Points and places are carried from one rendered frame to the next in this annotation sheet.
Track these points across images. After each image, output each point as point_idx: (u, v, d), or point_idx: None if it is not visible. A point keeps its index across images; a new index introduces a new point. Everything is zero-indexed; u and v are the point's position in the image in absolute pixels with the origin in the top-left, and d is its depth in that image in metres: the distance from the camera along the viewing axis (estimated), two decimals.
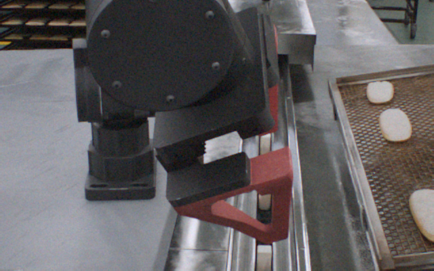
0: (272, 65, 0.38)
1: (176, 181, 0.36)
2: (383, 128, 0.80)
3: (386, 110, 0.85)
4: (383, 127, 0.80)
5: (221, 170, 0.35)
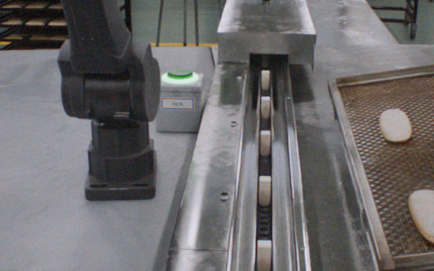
0: None
1: None
2: (383, 128, 0.80)
3: (386, 110, 0.85)
4: (383, 127, 0.80)
5: None
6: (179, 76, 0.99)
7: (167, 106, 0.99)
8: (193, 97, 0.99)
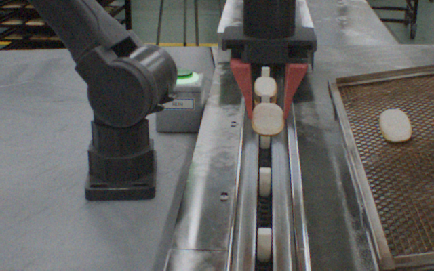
0: None
1: (296, 57, 0.71)
2: (383, 128, 0.80)
3: (386, 110, 0.85)
4: (383, 127, 0.80)
5: (296, 51, 0.74)
6: (179, 76, 0.99)
7: (167, 106, 0.99)
8: (193, 97, 0.99)
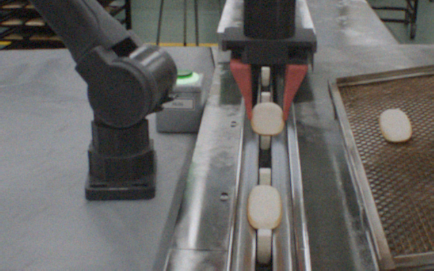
0: None
1: (296, 58, 0.71)
2: (383, 128, 0.80)
3: (386, 110, 0.85)
4: (383, 127, 0.80)
5: (297, 52, 0.74)
6: (179, 76, 0.99)
7: (167, 106, 0.99)
8: (193, 97, 0.99)
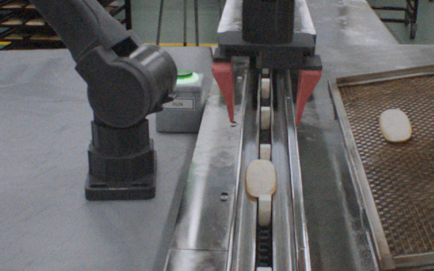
0: None
1: (310, 64, 0.71)
2: (383, 128, 0.80)
3: (386, 110, 0.85)
4: (383, 127, 0.80)
5: (310, 57, 0.74)
6: (179, 76, 0.99)
7: (167, 106, 0.99)
8: (193, 97, 0.99)
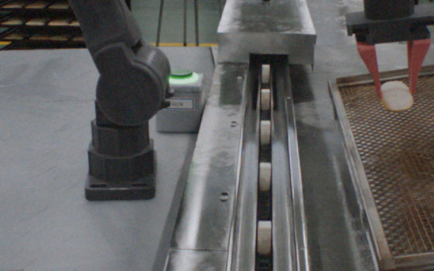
0: None
1: (418, 34, 0.74)
2: (384, 98, 0.78)
3: (387, 82, 0.83)
4: (384, 97, 0.79)
5: (417, 28, 0.76)
6: (179, 76, 0.99)
7: None
8: (193, 97, 0.99)
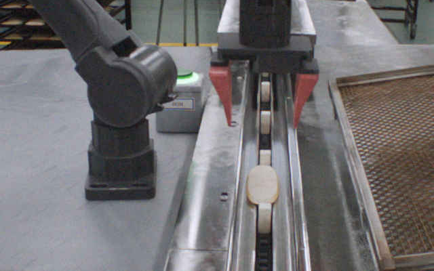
0: None
1: (306, 68, 0.72)
2: (249, 187, 0.75)
3: (258, 166, 0.81)
4: (249, 185, 0.76)
5: None
6: (179, 76, 0.99)
7: (167, 106, 0.99)
8: (193, 97, 0.99)
